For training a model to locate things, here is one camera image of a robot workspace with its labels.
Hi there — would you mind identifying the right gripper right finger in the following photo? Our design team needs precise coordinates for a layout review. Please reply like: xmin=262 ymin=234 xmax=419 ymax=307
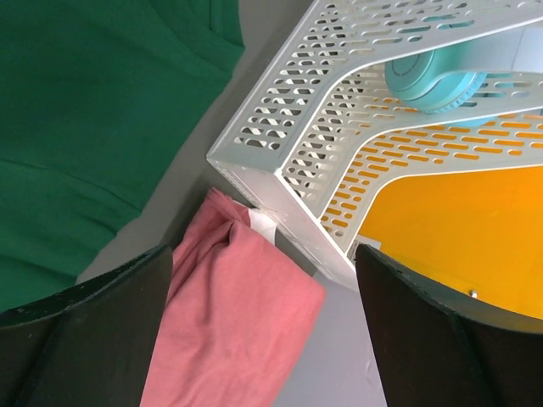
xmin=355 ymin=244 xmax=542 ymax=406

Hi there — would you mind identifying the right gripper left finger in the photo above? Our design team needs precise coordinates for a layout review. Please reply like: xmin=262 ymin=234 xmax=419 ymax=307
xmin=1 ymin=246 xmax=172 ymax=407

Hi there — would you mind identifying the green t shirt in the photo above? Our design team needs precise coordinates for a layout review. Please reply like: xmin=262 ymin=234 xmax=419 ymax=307
xmin=1 ymin=1 xmax=244 ymax=310

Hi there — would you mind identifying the orange plastic folder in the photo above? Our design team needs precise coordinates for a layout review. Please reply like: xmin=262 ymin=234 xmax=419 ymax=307
xmin=320 ymin=109 xmax=543 ymax=321

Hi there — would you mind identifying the pink folded t shirt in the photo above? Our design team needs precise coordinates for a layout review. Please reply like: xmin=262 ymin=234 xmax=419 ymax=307
xmin=141 ymin=189 xmax=326 ymax=406

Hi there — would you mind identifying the white perforated file organizer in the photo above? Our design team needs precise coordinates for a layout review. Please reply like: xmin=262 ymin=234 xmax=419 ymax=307
xmin=207 ymin=1 xmax=542 ymax=289

